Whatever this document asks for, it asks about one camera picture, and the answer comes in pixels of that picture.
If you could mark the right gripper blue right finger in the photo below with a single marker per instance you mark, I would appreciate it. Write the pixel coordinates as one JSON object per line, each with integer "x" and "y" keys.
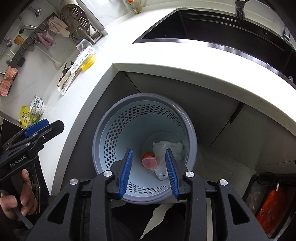
{"x": 173, "y": 177}

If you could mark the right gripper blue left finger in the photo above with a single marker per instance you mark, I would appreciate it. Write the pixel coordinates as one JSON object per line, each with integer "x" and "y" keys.
{"x": 124, "y": 172}

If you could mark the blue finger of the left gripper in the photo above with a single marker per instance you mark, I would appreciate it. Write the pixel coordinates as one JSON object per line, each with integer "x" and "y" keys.
{"x": 36, "y": 127}

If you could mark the clear plastic bag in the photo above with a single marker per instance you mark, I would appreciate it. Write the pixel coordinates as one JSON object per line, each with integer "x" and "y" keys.
{"x": 161, "y": 171}

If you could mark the pink leaf-shaped dish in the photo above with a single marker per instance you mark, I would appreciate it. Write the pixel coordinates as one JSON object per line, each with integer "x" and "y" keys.
{"x": 150, "y": 162}

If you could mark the white toothbrush package card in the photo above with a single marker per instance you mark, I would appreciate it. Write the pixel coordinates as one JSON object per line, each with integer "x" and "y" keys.
{"x": 74, "y": 71}

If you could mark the black cloth rag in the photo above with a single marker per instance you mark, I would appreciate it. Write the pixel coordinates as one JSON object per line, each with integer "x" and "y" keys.
{"x": 65, "y": 70}

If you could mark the yellow plastic lid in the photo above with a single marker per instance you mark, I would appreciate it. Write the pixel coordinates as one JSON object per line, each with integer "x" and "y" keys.
{"x": 90, "y": 60}

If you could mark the grey perforated trash bin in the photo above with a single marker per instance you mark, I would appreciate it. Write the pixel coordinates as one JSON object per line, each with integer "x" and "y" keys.
{"x": 138, "y": 122}

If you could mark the black kitchen sink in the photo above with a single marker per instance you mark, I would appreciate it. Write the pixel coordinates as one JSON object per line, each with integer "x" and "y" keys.
{"x": 227, "y": 33}

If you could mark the yellow green refill pouch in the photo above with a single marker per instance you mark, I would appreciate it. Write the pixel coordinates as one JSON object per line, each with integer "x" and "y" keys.
{"x": 26, "y": 118}

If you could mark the stacked patterned ceramic bowls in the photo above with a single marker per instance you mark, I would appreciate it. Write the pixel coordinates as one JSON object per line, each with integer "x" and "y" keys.
{"x": 37, "y": 106}

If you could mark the orange small object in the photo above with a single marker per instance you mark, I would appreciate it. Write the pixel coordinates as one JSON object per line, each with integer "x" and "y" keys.
{"x": 148, "y": 155}

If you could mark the pink checkered cloth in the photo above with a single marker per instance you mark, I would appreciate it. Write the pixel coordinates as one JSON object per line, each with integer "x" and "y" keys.
{"x": 8, "y": 78}

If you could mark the white bottle brush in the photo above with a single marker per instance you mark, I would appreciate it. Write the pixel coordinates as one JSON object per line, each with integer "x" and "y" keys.
{"x": 56, "y": 63}

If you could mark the purple hanging cloth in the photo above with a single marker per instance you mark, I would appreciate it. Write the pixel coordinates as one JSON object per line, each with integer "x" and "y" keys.
{"x": 42, "y": 38}

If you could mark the steel dish rack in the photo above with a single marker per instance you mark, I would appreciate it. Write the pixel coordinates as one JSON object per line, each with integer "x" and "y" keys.
{"x": 92, "y": 34}

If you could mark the beige hanging cloth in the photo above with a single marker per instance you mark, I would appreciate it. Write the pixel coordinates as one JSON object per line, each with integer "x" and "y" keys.
{"x": 57, "y": 26}

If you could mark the steel steamer tray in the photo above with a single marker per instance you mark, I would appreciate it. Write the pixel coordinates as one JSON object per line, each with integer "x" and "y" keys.
{"x": 77, "y": 21}

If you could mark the chrome faucet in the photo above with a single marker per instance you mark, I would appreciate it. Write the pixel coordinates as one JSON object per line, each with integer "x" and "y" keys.
{"x": 239, "y": 8}

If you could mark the black wall hook rail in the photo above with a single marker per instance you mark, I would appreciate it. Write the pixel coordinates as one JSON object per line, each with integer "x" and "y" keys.
{"x": 18, "y": 59}

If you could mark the gas valve with yellow hose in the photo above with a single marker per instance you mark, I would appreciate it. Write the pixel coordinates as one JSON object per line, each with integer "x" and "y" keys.
{"x": 135, "y": 5}

